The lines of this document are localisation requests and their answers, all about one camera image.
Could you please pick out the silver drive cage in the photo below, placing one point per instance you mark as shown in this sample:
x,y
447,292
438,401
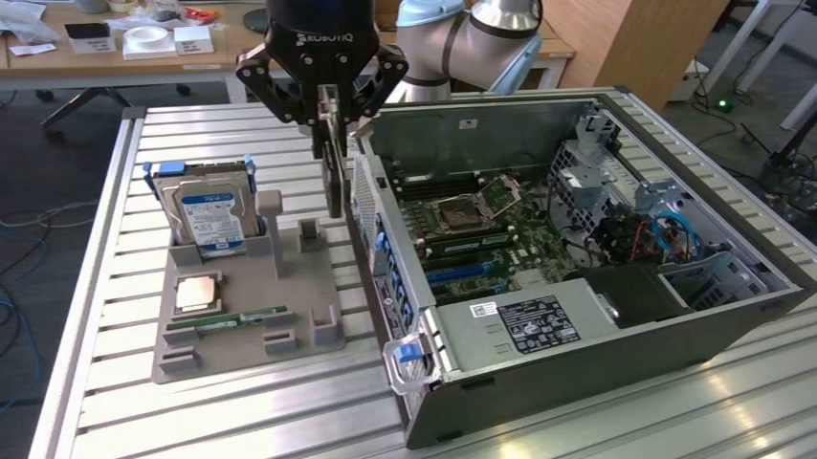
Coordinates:
x,y
587,181

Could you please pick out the blue expansion slot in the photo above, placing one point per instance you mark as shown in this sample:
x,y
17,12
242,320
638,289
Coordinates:
x,y
457,273

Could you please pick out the white box with black top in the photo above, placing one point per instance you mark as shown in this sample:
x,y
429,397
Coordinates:
x,y
90,40

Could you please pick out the white tape roll block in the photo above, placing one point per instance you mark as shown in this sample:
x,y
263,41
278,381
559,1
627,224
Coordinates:
x,y
150,45

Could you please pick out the grey parts rack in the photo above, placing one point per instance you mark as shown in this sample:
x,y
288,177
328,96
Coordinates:
x,y
255,287

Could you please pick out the GPU card with silver bracket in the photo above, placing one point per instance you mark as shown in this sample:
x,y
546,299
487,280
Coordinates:
x,y
335,181

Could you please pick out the silver CPU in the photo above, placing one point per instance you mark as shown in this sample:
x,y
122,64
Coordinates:
x,y
195,292

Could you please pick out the silver socket cover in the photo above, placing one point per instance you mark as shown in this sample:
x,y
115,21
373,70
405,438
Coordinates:
x,y
505,191

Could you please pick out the CPU socket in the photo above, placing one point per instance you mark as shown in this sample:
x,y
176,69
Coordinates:
x,y
458,215

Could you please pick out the open black PC case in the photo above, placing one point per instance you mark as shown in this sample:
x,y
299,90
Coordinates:
x,y
574,378

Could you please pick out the hard disk in blue carrier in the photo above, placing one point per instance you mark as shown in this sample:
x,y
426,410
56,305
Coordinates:
x,y
211,215

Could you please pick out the small red object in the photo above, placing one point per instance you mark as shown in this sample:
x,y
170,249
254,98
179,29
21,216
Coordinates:
x,y
199,16

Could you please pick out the clear plastic bag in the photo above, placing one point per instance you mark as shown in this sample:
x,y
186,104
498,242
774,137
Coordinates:
x,y
25,24

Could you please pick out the plain white box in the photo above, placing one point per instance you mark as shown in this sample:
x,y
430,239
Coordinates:
x,y
192,40

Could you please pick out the white card with red print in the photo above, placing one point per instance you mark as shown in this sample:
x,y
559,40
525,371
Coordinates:
x,y
32,49

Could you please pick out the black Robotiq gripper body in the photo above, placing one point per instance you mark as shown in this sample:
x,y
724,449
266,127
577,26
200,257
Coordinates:
x,y
319,48

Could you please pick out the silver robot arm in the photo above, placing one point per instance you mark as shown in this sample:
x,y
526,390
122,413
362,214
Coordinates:
x,y
485,43

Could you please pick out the silver chipset heatsink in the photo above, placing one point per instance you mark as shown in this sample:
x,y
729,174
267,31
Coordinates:
x,y
533,279

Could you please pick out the green RAM stick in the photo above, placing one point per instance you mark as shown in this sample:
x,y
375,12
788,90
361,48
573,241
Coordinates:
x,y
223,320

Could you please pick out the black office chair base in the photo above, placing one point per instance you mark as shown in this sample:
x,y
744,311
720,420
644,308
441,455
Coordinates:
x,y
83,102

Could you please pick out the silver disk bay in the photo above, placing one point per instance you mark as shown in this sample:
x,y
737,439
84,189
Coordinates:
x,y
721,282

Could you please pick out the grey power supply unit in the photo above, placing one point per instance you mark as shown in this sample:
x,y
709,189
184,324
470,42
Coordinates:
x,y
485,334

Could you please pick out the wooden desk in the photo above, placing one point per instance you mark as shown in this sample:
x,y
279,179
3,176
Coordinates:
x,y
96,64

